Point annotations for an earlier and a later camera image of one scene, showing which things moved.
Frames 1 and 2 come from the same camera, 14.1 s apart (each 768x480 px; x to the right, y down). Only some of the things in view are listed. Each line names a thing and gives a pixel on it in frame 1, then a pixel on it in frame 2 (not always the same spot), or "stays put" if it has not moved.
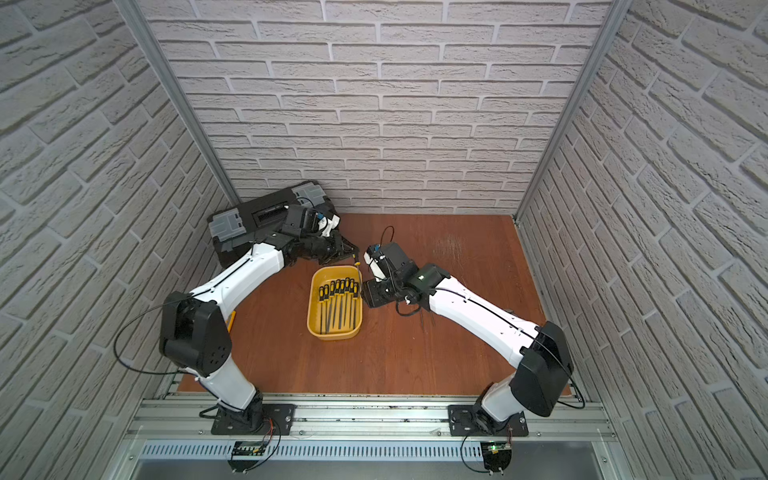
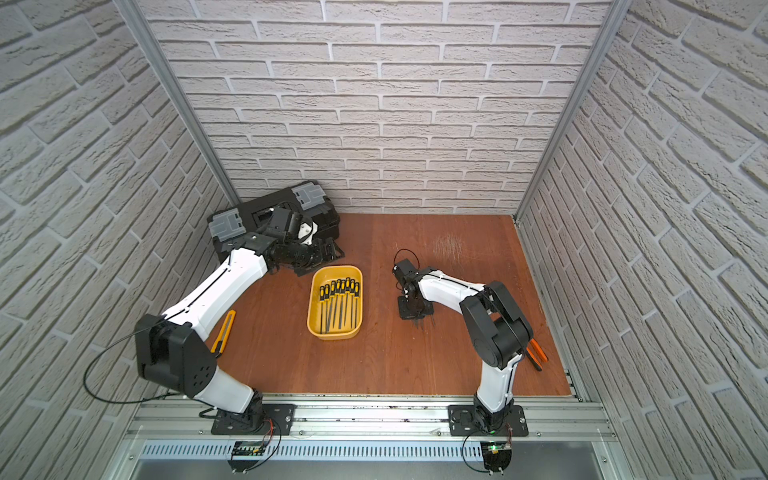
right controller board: (497, 455) stays put
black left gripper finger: (350, 251) → (307, 267)
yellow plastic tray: (335, 306) stays put
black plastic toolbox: (237, 229) stays put
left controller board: (245, 454) stays put
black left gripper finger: (346, 245) → (332, 249)
